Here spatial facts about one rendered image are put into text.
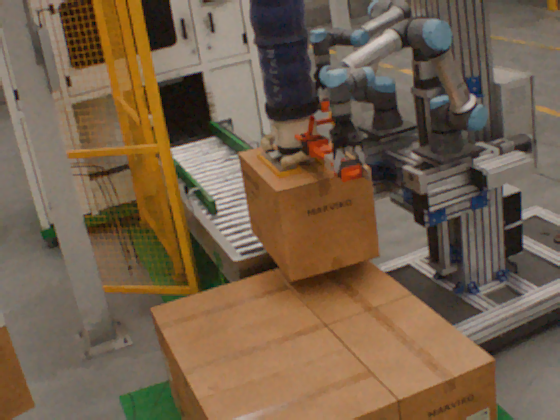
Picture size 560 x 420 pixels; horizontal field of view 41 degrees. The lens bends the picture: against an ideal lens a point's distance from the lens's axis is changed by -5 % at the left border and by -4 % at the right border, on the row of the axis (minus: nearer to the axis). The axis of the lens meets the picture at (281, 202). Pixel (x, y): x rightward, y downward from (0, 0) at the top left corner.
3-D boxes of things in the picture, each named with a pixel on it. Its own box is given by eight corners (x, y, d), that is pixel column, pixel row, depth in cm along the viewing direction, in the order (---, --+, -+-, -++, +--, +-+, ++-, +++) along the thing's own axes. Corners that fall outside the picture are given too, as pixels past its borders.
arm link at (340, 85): (353, 68, 265) (334, 74, 260) (356, 99, 269) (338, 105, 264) (338, 66, 271) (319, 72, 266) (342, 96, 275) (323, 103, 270)
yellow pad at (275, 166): (256, 157, 348) (254, 146, 346) (277, 151, 350) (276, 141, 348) (279, 178, 317) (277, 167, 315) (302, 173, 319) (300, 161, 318)
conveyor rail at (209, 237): (143, 170, 574) (137, 146, 567) (149, 168, 575) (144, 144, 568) (241, 297, 370) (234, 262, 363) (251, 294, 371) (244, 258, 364)
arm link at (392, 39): (400, 12, 303) (313, 66, 282) (420, 13, 294) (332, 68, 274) (408, 38, 308) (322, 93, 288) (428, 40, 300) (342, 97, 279)
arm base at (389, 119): (392, 118, 381) (390, 99, 377) (409, 124, 368) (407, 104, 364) (366, 125, 376) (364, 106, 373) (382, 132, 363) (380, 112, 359)
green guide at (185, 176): (142, 150, 569) (140, 139, 566) (156, 146, 572) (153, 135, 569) (200, 219, 428) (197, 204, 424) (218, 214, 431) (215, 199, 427)
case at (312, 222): (251, 231, 372) (237, 152, 358) (329, 211, 381) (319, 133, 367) (291, 282, 318) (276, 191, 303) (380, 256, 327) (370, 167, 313)
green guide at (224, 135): (210, 132, 584) (208, 120, 581) (224, 128, 587) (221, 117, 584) (290, 193, 443) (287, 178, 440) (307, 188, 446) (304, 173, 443)
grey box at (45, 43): (48, 83, 387) (34, 26, 375) (58, 80, 388) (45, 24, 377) (51, 89, 369) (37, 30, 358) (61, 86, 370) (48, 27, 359)
